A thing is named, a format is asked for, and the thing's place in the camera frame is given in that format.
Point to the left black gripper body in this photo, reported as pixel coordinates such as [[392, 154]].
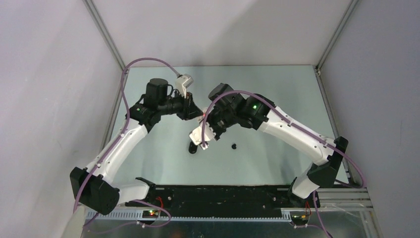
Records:
[[182, 106]]

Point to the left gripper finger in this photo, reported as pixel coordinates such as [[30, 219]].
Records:
[[193, 107], [197, 114]]

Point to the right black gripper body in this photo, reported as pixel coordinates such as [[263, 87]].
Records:
[[220, 121]]

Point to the black earbud charging case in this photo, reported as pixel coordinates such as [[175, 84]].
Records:
[[192, 149]]

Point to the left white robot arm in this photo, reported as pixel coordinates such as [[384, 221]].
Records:
[[93, 186]]

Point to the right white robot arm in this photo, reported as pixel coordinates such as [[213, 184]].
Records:
[[254, 111]]

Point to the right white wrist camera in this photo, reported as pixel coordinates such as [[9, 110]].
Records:
[[202, 135]]

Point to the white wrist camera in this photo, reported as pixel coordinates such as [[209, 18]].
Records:
[[202, 135], [182, 83]]

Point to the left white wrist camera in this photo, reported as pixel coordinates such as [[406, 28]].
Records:
[[182, 83]]

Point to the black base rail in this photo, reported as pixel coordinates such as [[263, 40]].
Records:
[[227, 201]]

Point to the right aluminium frame post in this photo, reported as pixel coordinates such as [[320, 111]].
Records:
[[336, 34]]

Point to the aluminium frame post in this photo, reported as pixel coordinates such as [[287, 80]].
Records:
[[336, 34], [103, 30]]

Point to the left aluminium frame post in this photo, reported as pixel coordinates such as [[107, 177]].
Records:
[[103, 30]]

